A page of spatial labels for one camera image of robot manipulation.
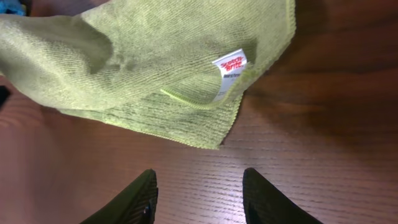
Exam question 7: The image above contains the folded blue cloth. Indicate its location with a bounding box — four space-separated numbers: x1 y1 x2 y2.
0 0 26 16

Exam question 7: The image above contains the green microfiber cloth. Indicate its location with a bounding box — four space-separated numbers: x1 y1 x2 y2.
1 0 296 149

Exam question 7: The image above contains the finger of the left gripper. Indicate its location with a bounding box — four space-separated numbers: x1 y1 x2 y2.
0 86 11 108

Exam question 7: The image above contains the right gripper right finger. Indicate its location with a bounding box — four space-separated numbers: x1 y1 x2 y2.
243 167 322 224

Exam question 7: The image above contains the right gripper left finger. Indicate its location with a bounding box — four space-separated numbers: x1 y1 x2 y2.
81 169 159 224

